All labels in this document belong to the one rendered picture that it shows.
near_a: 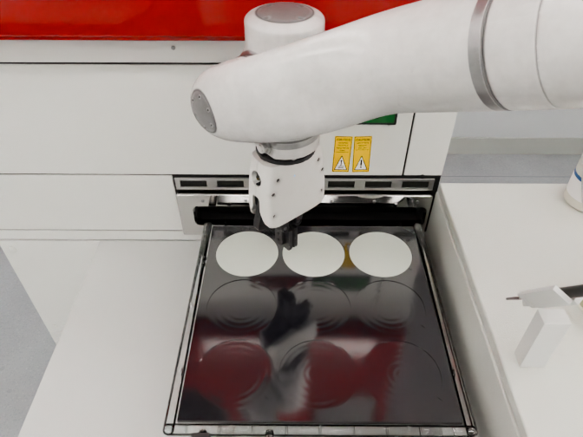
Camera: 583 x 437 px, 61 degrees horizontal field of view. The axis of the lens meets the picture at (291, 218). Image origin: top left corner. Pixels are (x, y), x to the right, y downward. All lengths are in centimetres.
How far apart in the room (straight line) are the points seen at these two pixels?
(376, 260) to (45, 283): 69
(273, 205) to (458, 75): 32
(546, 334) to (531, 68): 34
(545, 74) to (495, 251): 46
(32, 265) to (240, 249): 47
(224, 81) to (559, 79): 27
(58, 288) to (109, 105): 48
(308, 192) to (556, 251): 37
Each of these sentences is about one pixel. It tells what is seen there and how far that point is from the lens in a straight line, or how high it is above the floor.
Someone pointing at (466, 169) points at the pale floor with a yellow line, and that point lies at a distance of 263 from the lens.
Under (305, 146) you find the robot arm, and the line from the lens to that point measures 58.
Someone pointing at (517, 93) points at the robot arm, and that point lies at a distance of 36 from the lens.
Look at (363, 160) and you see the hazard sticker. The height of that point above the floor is 101.
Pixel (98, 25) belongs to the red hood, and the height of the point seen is 124.
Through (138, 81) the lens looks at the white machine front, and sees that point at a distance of 77.
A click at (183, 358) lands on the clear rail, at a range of 69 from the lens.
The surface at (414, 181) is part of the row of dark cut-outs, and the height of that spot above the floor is 96.
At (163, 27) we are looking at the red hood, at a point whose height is 124.
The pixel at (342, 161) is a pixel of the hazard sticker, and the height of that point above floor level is 100.
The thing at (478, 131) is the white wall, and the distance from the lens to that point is 270.
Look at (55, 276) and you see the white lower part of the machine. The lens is 112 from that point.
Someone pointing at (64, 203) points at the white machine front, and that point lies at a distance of 96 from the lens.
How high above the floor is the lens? 148
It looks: 42 degrees down
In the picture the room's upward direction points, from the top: straight up
